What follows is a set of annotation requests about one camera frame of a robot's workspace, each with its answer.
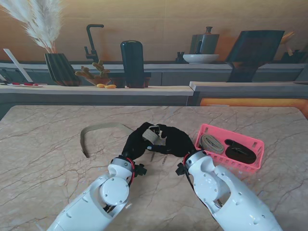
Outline raised counter orange glow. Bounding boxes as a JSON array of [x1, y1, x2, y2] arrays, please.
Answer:
[[189, 81, 308, 107]]

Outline left arm red black cables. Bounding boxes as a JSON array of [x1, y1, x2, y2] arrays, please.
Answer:
[[125, 157, 136, 187]]

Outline white speckled bowl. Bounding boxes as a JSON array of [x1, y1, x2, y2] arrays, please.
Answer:
[[182, 53, 220, 64]]

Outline pink plastic storage basket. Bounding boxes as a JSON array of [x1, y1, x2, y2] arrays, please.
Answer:
[[194, 123, 265, 174]]

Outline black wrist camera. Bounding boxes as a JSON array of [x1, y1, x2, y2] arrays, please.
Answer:
[[175, 163, 187, 176], [133, 163, 148, 178]]

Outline white leaning board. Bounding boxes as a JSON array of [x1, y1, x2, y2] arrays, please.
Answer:
[[2, 48, 34, 83]]

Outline arm red black cables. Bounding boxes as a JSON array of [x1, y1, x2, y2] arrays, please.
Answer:
[[183, 156, 217, 217], [125, 157, 136, 187]]

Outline dark ribbed vase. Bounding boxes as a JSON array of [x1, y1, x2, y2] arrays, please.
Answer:
[[44, 52, 81, 87]]

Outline tall black cylinder container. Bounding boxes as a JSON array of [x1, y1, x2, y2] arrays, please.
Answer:
[[120, 40, 146, 89]]

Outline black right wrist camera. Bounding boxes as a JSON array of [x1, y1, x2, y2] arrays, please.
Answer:
[[175, 163, 187, 176]]

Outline dark utensil holder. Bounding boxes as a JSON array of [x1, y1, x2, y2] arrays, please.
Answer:
[[281, 49, 308, 64]]

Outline grey pot with lid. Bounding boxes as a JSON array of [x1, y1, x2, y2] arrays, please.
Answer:
[[190, 26, 220, 55]]

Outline dark brown belt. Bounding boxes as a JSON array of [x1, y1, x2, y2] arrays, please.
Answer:
[[224, 139, 257, 166]]

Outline beige woven belt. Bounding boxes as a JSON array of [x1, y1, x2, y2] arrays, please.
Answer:
[[80, 122, 168, 158], [200, 134, 226, 155]]

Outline black kitchen faucet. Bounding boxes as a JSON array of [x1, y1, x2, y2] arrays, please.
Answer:
[[84, 24, 105, 64]]

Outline white pampas grass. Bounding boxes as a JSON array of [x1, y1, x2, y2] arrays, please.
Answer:
[[0, 0, 65, 55]]

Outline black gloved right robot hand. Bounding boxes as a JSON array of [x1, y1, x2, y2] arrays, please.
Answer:
[[148, 124, 197, 158]]

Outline wooden kitchen utensils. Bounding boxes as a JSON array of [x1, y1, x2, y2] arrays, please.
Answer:
[[280, 31, 297, 55]]

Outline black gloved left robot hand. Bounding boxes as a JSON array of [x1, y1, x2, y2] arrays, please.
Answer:
[[121, 122, 159, 161]]

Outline cactus plants in bowl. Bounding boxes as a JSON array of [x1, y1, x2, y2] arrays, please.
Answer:
[[74, 60, 113, 86]]

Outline plate with red food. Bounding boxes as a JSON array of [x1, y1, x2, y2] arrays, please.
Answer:
[[6, 82, 45, 88]]

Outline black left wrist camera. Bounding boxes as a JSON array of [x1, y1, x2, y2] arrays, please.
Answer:
[[133, 163, 148, 178]]

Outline right arm red black cables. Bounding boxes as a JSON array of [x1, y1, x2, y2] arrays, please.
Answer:
[[183, 156, 217, 217]]

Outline grey back counter cabinets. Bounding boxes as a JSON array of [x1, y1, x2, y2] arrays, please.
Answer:
[[0, 61, 308, 86]]

